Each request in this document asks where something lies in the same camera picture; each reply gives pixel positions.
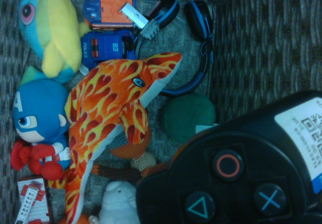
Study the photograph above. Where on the blue yellow narwhal plush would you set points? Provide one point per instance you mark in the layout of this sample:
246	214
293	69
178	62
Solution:
60	32

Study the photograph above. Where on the orange brown crocheted toy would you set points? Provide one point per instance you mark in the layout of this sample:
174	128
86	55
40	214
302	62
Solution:
130	149

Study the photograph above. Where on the red white toy fire truck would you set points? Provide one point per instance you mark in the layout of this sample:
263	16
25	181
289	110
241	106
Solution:
30	201

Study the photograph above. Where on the green round cushion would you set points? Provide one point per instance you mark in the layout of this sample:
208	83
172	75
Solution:
186	115

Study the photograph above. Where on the orange toy truck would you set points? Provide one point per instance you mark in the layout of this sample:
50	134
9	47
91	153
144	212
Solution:
110	10

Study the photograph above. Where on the grey toy ladder piece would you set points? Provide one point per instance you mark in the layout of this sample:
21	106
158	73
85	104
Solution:
141	20

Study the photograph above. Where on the black and blue headphones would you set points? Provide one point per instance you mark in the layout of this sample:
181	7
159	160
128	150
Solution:
198	20

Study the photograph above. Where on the blue police toy car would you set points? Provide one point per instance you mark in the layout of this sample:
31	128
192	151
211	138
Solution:
108	47

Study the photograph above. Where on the Captain America plush doll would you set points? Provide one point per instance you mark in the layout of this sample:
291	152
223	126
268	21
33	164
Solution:
40	103

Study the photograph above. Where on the grey wicker basket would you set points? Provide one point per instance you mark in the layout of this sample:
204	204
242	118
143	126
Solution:
264	32

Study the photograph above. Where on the orange ball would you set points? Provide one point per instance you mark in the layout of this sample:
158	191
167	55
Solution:
84	220

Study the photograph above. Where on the black Sony gamepad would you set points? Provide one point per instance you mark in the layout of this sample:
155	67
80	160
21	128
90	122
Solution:
226	166

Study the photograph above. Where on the white plush toy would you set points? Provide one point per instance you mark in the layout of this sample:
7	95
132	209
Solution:
115	204

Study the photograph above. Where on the orange flame dolphin plush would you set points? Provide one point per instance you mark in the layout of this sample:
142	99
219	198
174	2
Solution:
105	95

